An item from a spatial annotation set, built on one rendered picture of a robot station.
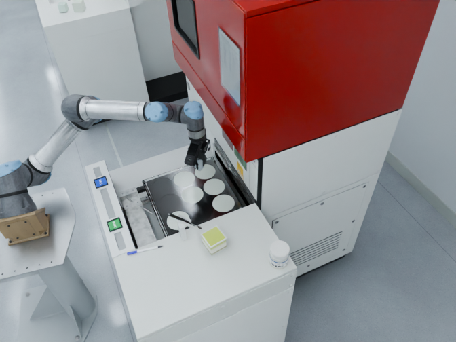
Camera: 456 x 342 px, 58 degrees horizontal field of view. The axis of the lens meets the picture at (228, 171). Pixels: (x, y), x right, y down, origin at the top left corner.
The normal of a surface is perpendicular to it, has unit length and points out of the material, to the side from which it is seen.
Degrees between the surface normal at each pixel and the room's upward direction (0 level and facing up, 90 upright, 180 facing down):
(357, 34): 90
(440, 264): 0
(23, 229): 90
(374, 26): 90
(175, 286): 0
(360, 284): 0
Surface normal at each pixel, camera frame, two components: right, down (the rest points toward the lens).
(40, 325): -0.04, -0.68
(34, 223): 0.27, 0.70
